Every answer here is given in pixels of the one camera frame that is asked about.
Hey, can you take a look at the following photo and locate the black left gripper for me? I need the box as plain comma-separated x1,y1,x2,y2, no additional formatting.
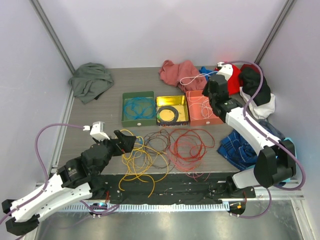
94,130,137,175

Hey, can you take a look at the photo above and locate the white cable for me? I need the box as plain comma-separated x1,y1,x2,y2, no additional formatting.
197,99,215,118
179,70,220,101

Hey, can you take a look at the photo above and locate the yellow cable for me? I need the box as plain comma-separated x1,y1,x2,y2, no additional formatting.
118,128,172,200

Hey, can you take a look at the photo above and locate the grey cable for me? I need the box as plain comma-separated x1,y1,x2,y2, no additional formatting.
156,105,180,123

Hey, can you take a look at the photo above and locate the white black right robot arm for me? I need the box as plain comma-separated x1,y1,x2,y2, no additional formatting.
202,74,297,198

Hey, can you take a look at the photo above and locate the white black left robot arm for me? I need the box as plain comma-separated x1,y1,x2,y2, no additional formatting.
1,129,137,236

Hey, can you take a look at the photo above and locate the orange plastic tray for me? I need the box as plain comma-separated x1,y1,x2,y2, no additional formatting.
185,90,223,127

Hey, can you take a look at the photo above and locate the pink cloth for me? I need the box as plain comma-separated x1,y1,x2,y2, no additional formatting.
158,60,207,93

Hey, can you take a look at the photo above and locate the green plastic tray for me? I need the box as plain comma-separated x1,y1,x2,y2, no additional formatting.
121,91,157,128

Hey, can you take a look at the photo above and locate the black cloth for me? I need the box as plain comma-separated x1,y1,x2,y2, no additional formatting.
239,67,271,106

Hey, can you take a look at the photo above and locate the dark red cloth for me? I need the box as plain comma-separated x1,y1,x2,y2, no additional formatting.
240,63,261,77

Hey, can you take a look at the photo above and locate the yellow metal tin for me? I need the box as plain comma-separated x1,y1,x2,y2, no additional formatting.
155,95,190,127

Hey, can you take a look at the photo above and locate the white cloth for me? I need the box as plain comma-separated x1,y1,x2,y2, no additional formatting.
239,86,276,120

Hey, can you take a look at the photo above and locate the blue plaid cloth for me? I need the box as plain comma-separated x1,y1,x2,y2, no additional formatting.
217,130,258,171

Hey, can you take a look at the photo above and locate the grey denim cloth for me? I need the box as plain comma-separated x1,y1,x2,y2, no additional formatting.
258,120,286,141

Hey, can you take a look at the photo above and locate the grey green cloth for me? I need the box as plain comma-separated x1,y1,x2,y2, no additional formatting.
68,62,115,105

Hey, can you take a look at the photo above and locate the light blue cloth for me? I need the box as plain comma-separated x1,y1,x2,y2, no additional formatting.
283,137,297,185

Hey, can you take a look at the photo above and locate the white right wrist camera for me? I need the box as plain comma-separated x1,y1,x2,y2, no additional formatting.
216,62,234,81

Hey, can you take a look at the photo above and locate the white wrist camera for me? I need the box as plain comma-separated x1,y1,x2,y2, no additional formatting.
216,62,234,81
83,121,110,142

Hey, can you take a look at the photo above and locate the dark brown cable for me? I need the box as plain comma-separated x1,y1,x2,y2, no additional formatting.
143,129,173,171

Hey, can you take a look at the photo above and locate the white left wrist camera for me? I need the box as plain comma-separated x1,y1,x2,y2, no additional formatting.
83,121,110,142

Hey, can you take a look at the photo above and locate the blue cable in green tray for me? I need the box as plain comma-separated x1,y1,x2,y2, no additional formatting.
124,96,156,120

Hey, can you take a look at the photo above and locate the red cable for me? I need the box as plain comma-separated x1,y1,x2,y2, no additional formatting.
167,128,216,181

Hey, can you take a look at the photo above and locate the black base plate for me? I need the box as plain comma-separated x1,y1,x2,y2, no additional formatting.
90,172,256,205

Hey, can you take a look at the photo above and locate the white slotted cable duct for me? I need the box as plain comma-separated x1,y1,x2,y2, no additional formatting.
59,201,230,213

